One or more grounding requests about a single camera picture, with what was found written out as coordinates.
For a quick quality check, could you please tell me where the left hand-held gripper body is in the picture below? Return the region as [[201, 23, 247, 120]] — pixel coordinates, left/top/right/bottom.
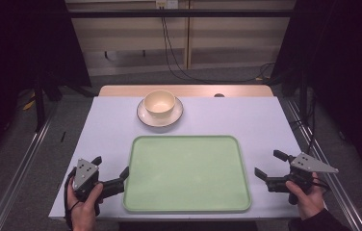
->
[[72, 158, 126, 217]]

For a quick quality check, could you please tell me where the yellow strap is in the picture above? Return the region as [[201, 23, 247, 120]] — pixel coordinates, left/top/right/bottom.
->
[[21, 92, 38, 112]]

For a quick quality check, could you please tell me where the black horizontal frame bar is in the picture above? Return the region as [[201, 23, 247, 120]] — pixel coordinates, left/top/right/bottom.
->
[[66, 9, 296, 19]]

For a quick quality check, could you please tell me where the black curtain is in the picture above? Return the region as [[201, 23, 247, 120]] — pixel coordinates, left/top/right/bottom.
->
[[0, 0, 92, 167], [270, 0, 362, 176]]

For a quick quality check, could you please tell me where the person's right hand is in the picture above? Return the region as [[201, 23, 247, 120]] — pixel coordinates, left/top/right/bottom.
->
[[285, 171, 326, 221]]

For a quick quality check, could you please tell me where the black floor cable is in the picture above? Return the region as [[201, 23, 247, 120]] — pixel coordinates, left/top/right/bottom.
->
[[160, 6, 276, 84]]

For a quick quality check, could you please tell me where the cream bowl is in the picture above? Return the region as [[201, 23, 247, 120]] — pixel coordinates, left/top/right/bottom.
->
[[143, 90, 177, 119]]

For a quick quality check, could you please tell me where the person's left hand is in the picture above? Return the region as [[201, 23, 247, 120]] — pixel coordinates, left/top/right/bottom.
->
[[66, 180, 105, 231]]

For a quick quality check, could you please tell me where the wooden table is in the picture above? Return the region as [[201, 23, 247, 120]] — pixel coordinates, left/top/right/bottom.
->
[[97, 84, 274, 98]]

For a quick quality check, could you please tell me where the aluminium rail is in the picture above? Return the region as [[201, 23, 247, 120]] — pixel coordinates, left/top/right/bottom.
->
[[0, 105, 59, 231], [285, 98, 362, 231]]

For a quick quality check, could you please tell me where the black metal stand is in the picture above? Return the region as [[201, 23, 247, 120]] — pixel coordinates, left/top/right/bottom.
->
[[34, 73, 47, 131]]

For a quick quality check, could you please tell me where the black cable by rail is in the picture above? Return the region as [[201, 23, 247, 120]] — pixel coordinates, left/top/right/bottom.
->
[[289, 95, 319, 155]]

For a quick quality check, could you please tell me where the white wall socket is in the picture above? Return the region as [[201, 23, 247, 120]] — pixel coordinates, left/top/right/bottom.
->
[[154, 0, 180, 10]]

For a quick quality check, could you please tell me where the white plate with dark rim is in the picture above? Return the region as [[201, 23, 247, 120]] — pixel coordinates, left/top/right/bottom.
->
[[136, 95, 184, 128]]

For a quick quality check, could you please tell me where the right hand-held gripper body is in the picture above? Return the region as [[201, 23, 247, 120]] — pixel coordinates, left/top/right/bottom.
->
[[265, 152, 340, 206]]

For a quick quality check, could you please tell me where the light green tray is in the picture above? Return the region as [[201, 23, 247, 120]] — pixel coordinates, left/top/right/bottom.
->
[[122, 135, 253, 214]]

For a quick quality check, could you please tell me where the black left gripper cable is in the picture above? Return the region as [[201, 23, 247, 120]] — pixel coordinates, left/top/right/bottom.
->
[[63, 167, 83, 231]]

